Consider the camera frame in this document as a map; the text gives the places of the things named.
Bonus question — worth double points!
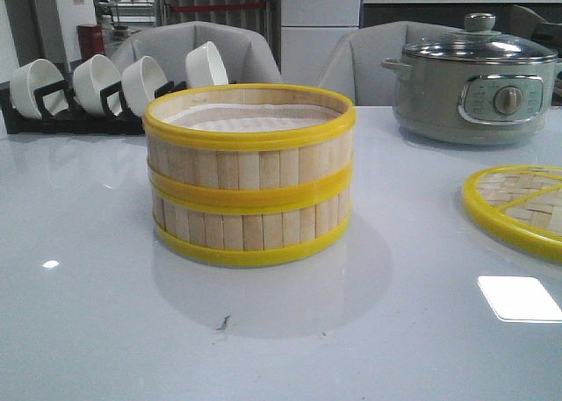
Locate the bamboo steamer tier yellow rims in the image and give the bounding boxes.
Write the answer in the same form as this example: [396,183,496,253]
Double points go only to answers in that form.
[143,83,356,213]

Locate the yellow bamboo steamer lid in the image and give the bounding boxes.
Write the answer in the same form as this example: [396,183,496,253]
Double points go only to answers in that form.
[462,165,561,262]

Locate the bamboo steamer tier base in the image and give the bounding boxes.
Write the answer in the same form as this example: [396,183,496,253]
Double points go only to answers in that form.
[152,188,351,268]

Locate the grey chair left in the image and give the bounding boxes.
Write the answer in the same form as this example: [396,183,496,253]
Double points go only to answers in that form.
[109,20,283,86]

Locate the grey chair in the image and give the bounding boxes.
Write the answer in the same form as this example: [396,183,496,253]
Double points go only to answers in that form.
[317,21,455,106]
[109,20,283,86]

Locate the grey chair right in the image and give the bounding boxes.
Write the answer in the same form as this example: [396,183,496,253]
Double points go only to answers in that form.
[317,21,455,106]

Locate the white ceramic bowl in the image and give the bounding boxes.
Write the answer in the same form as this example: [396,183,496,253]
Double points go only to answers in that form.
[72,54,121,116]
[9,58,70,120]
[185,41,229,88]
[121,56,168,117]

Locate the white refrigerator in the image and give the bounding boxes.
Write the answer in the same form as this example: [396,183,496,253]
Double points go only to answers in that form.
[280,0,361,85]

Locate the green electric cooking pot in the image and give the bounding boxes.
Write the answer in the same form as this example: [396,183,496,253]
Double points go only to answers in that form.
[381,55,561,146]

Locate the black dish rack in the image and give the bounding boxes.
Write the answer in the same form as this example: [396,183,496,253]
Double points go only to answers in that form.
[0,69,188,135]

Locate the red fire cabinet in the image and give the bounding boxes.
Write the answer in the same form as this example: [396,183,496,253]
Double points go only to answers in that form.
[76,24,105,61]

